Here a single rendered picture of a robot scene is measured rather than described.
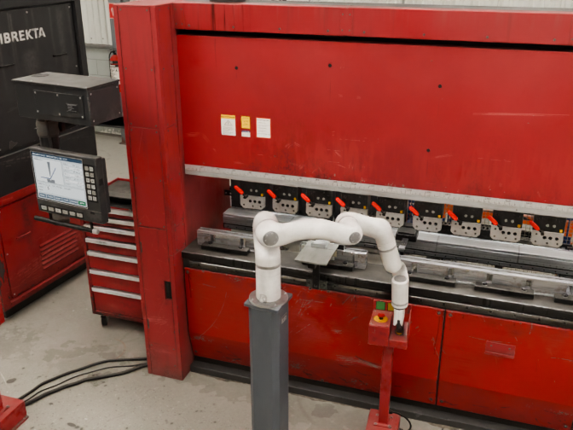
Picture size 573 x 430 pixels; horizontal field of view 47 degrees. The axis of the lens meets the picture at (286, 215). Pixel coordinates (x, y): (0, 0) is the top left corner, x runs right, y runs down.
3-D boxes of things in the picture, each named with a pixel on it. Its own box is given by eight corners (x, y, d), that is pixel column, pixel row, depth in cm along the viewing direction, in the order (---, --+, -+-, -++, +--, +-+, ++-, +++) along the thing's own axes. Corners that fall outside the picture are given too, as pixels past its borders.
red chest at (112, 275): (93, 328, 480) (76, 200, 442) (130, 296, 524) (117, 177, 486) (153, 341, 465) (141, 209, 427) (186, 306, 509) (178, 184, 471)
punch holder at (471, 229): (449, 234, 350) (453, 205, 343) (451, 228, 357) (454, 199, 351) (479, 237, 345) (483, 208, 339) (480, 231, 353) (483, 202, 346)
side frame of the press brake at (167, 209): (147, 374, 430) (111, 3, 342) (204, 310, 505) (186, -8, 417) (182, 381, 423) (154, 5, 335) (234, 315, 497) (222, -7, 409)
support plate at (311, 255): (294, 261, 360) (294, 259, 359) (308, 241, 383) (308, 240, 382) (326, 265, 354) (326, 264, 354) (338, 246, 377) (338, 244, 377)
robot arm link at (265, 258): (257, 270, 307) (256, 223, 298) (251, 253, 324) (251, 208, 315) (282, 269, 309) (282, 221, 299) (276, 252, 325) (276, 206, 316)
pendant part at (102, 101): (34, 230, 371) (9, 78, 339) (66, 215, 392) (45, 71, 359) (105, 246, 351) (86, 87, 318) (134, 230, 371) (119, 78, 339)
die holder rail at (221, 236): (197, 244, 407) (196, 229, 403) (201, 241, 412) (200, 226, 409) (274, 255, 392) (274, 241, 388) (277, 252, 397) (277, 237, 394)
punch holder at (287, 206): (272, 211, 380) (272, 184, 373) (277, 206, 387) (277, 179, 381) (297, 214, 375) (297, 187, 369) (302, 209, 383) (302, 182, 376)
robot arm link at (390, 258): (380, 235, 331) (395, 284, 344) (376, 252, 318) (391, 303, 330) (398, 232, 328) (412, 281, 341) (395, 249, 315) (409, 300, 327)
